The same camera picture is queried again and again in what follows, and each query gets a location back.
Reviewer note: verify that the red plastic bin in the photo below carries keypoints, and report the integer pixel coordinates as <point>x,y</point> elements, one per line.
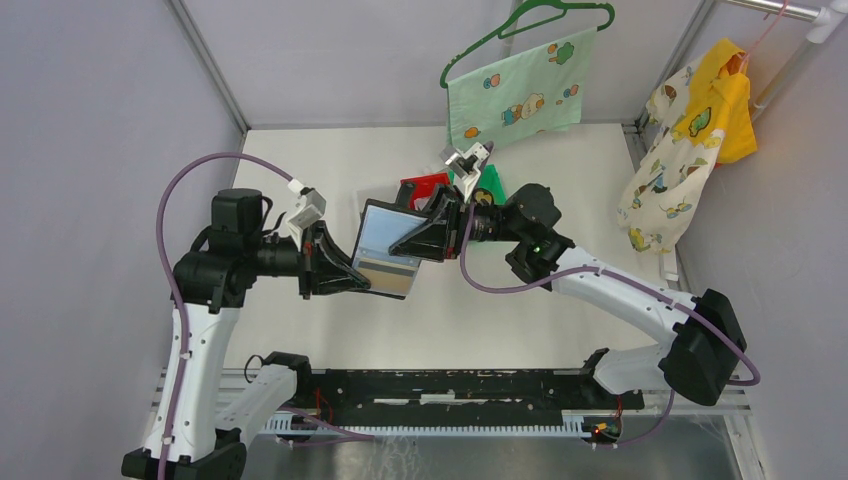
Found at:
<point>415,192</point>

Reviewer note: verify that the black leather card holder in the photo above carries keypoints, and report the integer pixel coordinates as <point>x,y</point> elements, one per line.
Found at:
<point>383,224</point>

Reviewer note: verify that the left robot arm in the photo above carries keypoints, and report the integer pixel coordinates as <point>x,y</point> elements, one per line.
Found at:
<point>191,437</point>

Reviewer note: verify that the white printed garment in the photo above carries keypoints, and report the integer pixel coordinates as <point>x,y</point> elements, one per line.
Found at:
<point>659,202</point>

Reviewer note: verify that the metal hanging rail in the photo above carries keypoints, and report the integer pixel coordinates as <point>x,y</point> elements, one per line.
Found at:
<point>822,22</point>

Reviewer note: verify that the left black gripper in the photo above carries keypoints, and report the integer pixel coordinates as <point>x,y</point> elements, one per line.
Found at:
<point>321,259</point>

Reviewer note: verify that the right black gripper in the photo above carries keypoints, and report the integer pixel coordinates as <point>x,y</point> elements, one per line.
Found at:
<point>436,242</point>

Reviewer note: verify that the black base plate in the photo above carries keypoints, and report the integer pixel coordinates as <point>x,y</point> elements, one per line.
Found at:
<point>456,398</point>

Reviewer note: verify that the green plastic bin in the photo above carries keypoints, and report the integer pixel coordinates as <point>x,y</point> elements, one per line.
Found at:
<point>481,185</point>

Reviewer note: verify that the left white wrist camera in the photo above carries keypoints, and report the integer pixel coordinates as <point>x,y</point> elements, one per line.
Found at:
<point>308,208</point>

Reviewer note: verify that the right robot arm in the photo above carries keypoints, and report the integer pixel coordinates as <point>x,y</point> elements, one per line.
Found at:
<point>698,342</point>

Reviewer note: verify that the light green printed cloth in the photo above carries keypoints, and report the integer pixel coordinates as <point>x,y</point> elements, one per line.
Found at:
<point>535,91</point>

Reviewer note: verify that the yellow garment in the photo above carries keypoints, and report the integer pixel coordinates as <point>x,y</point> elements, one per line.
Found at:
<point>717,114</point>

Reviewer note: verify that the green clothes hanger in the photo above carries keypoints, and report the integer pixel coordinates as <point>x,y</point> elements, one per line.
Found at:
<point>510,27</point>

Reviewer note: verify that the white slotted cable duct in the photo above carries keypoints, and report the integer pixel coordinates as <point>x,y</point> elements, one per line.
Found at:
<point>289,425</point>

